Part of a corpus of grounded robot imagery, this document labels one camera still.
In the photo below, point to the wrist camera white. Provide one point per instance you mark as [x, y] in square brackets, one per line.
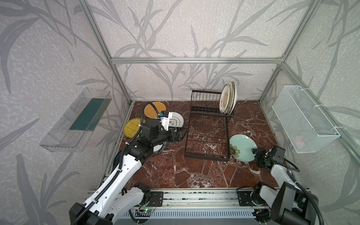
[165, 118]
[277, 155]

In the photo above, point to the dark blue plate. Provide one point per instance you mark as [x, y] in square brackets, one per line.
[118, 160]

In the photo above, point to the clear plastic wall tray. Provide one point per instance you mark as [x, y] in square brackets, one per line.
[75, 127]

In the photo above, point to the light green flower plate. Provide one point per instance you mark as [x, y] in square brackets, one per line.
[241, 147]

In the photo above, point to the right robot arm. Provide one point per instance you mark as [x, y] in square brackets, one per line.
[292, 204]

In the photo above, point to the white plate cloud emblem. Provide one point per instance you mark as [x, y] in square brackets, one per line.
[176, 120]

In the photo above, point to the orange woven round plate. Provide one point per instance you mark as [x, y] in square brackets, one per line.
[150, 111]

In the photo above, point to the white plate dark green rim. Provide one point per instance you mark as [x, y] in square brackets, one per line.
[159, 148]

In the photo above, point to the cream plate with plum blossoms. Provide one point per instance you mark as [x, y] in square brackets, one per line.
[234, 96]

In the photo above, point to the black wire dish rack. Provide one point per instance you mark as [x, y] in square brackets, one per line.
[208, 132]

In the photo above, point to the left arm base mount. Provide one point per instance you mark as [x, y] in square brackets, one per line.
[153, 199]

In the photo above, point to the aluminium front rail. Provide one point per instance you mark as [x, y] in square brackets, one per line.
[182, 198]

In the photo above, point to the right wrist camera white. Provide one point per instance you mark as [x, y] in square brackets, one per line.
[277, 155]

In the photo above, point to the yellow-green round plate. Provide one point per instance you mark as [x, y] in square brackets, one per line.
[132, 127]

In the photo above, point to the sunburst plate teal rim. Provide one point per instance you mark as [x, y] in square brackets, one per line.
[231, 93]

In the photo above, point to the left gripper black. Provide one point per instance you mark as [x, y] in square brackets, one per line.
[177, 138]

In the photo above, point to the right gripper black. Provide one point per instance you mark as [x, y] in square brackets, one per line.
[259, 152]

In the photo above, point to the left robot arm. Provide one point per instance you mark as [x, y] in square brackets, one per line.
[136, 152]

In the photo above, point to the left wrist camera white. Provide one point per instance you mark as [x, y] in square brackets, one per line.
[165, 118]

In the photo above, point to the white wire mesh basket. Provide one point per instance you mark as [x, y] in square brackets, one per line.
[305, 124]

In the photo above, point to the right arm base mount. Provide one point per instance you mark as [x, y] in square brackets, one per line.
[246, 197]

